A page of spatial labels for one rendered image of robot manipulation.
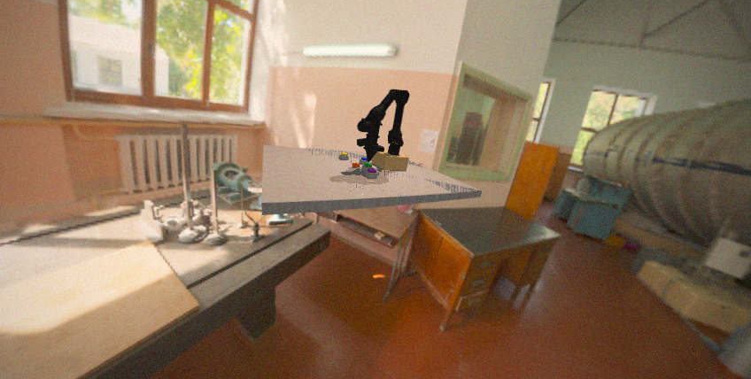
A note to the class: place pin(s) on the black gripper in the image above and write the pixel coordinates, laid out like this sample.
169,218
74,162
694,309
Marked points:
374,148

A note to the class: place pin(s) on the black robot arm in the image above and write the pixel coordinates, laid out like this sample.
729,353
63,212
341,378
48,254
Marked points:
372,122

